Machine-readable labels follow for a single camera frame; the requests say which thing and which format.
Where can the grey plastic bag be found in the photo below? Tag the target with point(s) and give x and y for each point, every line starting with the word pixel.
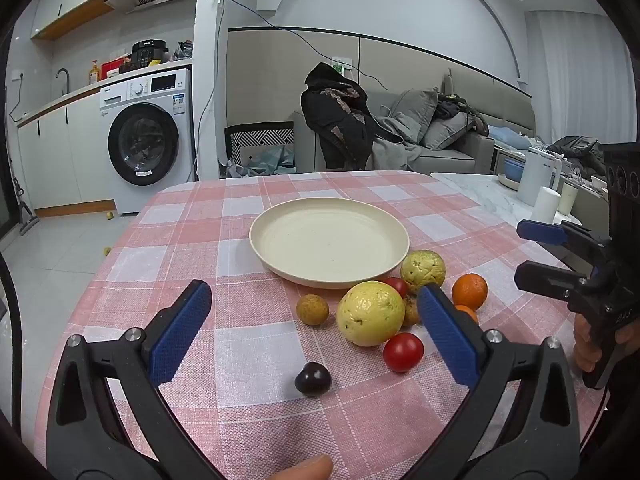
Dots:
pixel 183 51

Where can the grey cushion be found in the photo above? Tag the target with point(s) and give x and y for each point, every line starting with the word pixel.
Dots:
pixel 447 132
pixel 412 110

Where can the dark clothes pile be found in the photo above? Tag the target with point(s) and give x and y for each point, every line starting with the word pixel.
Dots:
pixel 460 107

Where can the person's right hand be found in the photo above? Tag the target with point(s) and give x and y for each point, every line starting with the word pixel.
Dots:
pixel 587 342

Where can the grey sofa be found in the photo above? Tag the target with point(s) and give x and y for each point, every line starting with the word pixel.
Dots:
pixel 450 160

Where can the large red tomato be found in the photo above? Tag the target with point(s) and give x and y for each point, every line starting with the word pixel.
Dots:
pixel 403 351

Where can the yellow bottle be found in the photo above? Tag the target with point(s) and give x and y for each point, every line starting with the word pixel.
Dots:
pixel 93 75

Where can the black white patterned box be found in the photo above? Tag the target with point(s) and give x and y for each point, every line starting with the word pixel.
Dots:
pixel 260 137

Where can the teal plastic bag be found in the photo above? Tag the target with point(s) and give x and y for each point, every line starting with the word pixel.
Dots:
pixel 265 162

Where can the grey blanket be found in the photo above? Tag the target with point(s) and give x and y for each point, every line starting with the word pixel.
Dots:
pixel 395 150

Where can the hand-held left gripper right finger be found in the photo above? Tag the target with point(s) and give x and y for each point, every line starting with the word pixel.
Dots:
pixel 447 336

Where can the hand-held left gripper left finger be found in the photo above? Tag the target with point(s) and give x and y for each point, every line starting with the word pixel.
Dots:
pixel 181 331

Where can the wall outlet with green plug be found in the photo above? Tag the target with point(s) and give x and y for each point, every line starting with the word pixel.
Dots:
pixel 342 66

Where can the small speckled green guava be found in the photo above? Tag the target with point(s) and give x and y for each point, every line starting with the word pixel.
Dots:
pixel 424 270

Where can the dark purple plum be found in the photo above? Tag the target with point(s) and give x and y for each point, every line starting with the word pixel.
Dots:
pixel 312 379

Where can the large yellow guava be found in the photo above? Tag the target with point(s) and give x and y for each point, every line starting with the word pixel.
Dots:
pixel 370 312

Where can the metal kitchen faucet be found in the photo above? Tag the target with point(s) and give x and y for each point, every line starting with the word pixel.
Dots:
pixel 64 77

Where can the pink checked tablecloth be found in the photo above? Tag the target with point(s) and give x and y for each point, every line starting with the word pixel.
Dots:
pixel 250 350

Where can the black pressure cooker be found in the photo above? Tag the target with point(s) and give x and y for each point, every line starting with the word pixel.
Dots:
pixel 149 52

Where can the cream round plate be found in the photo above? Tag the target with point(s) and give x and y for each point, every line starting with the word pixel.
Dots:
pixel 327 240

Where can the white curtain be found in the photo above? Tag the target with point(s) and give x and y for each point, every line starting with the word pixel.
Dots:
pixel 575 70

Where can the white cylinder cup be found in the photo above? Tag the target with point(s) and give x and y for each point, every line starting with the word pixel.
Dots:
pixel 546 205

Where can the white washing machine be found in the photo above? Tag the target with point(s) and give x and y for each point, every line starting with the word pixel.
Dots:
pixel 150 125

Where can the orange tangerine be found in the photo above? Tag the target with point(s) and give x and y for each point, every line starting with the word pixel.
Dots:
pixel 470 291
pixel 467 314

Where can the brown longan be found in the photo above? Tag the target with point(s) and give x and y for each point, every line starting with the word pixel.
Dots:
pixel 411 312
pixel 312 310

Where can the small red tomato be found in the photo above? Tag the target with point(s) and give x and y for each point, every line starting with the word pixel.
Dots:
pixel 398 286

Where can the white marble table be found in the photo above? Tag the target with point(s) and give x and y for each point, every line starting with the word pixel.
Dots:
pixel 490 200

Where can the red box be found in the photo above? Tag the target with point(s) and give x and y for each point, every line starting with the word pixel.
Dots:
pixel 112 67

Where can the white upper kitchen cabinets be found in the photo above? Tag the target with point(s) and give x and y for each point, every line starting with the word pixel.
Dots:
pixel 70 5

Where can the person's left hand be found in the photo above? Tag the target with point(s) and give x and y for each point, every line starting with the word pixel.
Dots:
pixel 305 467

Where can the cream cup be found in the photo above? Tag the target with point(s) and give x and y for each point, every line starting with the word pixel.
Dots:
pixel 567 199

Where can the light blue pillow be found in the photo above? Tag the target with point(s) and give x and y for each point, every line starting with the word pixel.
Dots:
pixel 510 137

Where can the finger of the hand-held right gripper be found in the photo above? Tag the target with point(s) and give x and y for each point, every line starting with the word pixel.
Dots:
pixel 542 231
pixel 550 279

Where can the white kitchen counter cabinets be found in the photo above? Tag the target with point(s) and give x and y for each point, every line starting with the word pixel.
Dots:
pixel 60 155

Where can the floor mop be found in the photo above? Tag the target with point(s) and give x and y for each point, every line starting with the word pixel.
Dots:
pixel 22 210

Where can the black jacket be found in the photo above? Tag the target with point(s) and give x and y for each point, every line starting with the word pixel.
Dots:
pixel 335 120

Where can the dark coat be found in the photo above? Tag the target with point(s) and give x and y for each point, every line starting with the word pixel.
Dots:
pixel 577 152

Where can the white kettle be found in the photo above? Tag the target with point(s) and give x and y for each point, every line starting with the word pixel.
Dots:
pixel 537 175

